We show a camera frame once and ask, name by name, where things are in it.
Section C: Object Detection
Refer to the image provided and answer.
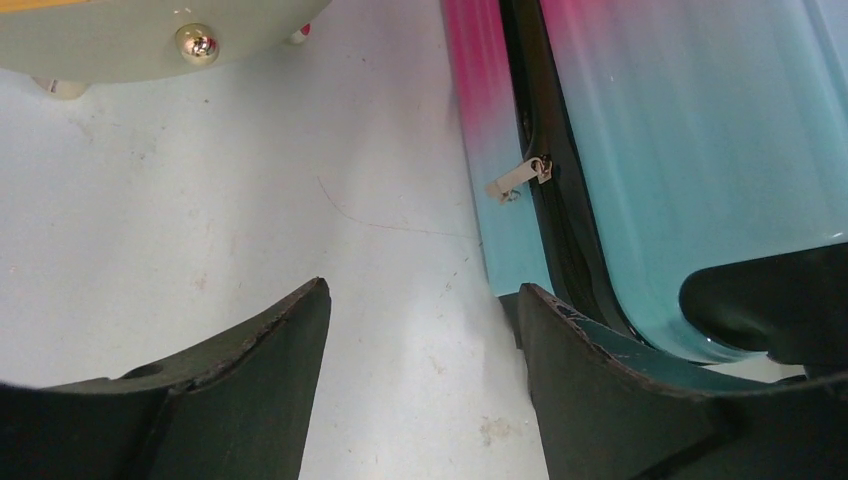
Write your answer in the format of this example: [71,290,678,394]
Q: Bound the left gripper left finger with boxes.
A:
[1,278,331,479]

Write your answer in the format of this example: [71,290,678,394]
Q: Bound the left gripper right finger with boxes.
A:
[517,283,847,479]

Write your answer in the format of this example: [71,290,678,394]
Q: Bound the cream orange cylindrical container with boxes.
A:
[1,0,330,100]

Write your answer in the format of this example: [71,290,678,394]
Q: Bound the pink teal cartoon suitcase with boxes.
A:
[443,1,847,376]

